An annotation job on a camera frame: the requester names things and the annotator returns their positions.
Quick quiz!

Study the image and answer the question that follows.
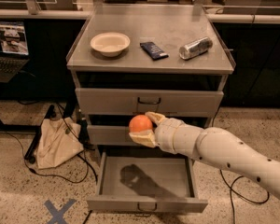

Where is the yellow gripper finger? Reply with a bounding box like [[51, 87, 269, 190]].
[[129, 130, 157, 147], [145, 111, 166, 125]]

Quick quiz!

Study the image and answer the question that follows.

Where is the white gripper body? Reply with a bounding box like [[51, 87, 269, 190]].
[[155, 119, 203, 155]]

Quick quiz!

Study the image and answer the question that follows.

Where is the orange fruit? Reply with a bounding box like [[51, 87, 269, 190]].
[[129, 115, 153, 133]]

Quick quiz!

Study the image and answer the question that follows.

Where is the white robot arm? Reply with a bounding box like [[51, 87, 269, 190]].
[[129, 112, 280, 200]]

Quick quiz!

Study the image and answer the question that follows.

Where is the grey bottom drawer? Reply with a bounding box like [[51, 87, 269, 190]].
[[88, 148, 208, 214]]

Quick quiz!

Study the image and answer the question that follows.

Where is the grey drawer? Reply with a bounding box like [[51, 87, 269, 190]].
[[87, 125, 142, 146], [88, 148, 208, 214], [76, 88, 223, 118]]

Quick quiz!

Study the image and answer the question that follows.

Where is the grey middle drawer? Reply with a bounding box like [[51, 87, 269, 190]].
[[87, 125, 142, 146]]

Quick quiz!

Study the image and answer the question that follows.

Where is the grey metal drawer cabinet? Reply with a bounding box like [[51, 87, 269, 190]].
[[67, 4, 234, 151]]

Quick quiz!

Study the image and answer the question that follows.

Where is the grey top drawer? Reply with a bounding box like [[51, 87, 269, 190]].
[[76, 88, 223, 118]]

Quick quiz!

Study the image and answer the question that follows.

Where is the dark blue snack bar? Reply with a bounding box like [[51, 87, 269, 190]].
[[140, 42, 169, 61]]

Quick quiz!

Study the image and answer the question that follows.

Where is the silver drink can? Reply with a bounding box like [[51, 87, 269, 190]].
[[179, 36, 213, 60]]

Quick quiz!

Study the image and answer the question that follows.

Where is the white paper bowl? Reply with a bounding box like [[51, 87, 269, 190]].
[[91, 32, 130, 57]]

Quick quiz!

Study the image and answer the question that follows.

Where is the beige cloth bag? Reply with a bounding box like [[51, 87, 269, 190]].
[[36, 118, 84, 169]]

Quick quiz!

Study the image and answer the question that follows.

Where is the black desk leg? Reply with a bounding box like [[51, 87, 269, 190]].
[[24, 105, 54, 164]]

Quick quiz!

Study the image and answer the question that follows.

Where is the blue tape cross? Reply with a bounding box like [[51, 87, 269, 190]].
[[44, 199, 76, 224]]

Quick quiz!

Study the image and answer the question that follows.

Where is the open laptop computer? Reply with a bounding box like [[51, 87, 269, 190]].
[[0, 20, 30, 83]]

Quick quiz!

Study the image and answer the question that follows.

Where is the black floor cable right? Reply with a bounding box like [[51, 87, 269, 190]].
[[210, 107, 271, 224]]

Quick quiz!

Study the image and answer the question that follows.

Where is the black floor cable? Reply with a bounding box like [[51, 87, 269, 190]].
[[210, 107, 271, 224], [0, 101, 99, 185]]

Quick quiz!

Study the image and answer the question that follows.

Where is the black floor cable left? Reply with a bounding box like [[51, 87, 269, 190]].
[[0, 101, 99, 185]]

